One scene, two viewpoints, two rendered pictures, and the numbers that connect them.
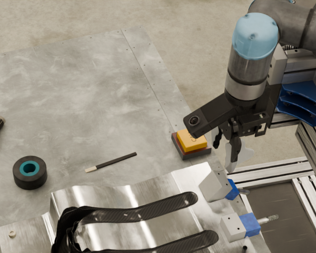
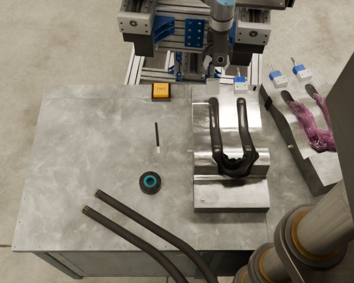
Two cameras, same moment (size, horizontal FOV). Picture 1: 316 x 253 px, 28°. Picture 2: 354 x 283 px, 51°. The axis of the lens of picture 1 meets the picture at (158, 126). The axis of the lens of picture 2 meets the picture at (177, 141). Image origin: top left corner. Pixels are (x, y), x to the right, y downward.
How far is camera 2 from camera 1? 0.96 m
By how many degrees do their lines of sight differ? 38
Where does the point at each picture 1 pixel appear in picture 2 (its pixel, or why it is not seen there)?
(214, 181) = (213, 83)
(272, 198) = not seen: hidden behind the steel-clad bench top
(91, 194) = (200, 145)
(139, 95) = (109, 106)
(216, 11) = not seen: outside the picture
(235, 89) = (228, 24)
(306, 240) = not seen: hidden behind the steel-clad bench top
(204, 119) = (223, 54)
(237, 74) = (228, 17)
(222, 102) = (219, 40)
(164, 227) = (227, 119)
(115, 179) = (170, 139)
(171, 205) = (213, 112)
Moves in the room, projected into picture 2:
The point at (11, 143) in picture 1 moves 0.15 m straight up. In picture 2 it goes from (118, 190) to (112, 173)
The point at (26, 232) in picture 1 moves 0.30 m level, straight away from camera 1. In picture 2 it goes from (203, 191) to (118, 185)
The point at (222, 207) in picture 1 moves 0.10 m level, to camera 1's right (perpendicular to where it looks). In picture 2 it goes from (224, 88) to (233, 70)
